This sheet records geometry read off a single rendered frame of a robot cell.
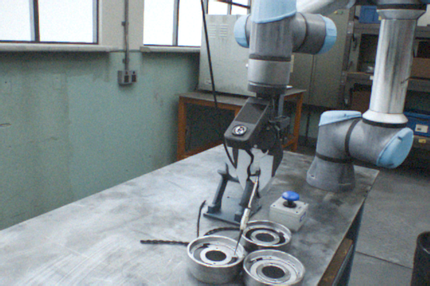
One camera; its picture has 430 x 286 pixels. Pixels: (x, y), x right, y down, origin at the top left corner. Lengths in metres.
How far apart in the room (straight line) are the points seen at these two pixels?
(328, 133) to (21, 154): 1.66
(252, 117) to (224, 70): 2.39
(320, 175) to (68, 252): 0.73
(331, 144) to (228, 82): 1.97
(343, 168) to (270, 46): 0.59
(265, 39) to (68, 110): 1.84
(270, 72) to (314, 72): 3.88
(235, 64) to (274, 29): 2.33
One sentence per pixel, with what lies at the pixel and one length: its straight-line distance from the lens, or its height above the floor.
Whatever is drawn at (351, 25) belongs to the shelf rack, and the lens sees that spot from 4.05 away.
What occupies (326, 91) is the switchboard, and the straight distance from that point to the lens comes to 4.47.
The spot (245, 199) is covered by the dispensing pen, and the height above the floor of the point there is 0.92.
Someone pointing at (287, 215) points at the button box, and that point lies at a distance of 0.86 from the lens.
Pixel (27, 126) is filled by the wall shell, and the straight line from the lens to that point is 2.21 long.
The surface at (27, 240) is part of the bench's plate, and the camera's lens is 0.83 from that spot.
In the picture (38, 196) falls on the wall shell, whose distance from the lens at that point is 2.36.
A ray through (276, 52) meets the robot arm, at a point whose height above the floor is 1.19.
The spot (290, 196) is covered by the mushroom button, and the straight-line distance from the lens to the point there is 0.86.
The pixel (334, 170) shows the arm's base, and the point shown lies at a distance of 1.13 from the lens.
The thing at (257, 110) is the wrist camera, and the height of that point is 1.09.
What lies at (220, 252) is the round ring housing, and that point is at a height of 0.82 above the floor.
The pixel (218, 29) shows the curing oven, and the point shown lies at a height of 1.31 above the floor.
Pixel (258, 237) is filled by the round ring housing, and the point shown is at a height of 0.82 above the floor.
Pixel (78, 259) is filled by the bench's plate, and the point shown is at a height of 0.80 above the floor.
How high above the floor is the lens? 1.20
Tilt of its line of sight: 15 degrees down
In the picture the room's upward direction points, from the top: 4 degrees clockwise
